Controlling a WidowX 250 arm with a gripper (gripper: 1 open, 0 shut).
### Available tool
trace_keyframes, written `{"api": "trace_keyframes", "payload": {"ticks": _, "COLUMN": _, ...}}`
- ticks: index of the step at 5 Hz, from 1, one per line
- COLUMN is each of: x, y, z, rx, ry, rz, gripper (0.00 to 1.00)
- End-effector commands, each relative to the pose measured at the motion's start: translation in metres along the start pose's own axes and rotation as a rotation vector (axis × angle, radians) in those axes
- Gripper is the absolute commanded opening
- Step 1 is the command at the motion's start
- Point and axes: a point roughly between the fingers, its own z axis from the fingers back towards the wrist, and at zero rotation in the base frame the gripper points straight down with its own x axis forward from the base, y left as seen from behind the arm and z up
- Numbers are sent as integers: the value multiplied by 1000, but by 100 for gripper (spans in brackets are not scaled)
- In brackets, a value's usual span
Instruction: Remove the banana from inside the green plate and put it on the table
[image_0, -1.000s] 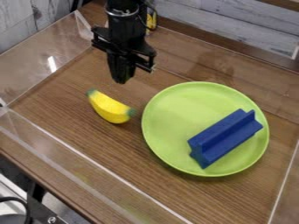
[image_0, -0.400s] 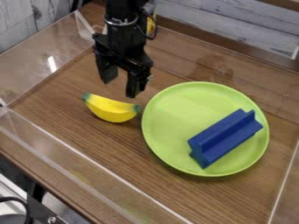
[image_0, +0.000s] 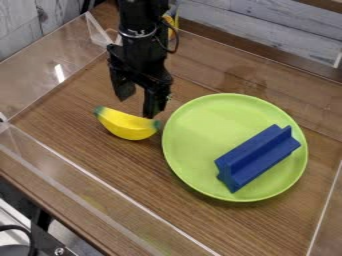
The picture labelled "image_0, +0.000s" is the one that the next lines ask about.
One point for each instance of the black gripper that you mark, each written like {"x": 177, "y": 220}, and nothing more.
{"x": 137, "y": 65}

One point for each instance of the yellow toy banana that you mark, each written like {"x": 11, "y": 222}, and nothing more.
{"x": 125, "y": 125}

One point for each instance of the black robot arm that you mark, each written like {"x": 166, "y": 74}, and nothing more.
{"x": 141, "y": 18}

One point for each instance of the green round plate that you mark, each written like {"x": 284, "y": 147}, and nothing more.
{"x": 206, "y": 128}

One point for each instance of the yellow labelled tin can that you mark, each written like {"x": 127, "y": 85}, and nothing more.
{"x": 171, "y": 17}

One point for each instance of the blue T-shaped block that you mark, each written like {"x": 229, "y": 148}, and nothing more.
{"x": 252, "y": 158}

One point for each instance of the clear acrylic tray wall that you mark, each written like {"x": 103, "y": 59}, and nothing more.
{"x": 110, "y": 187}

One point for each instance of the black metal table bracket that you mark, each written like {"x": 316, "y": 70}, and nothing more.
{"x": 47, "y": 245}

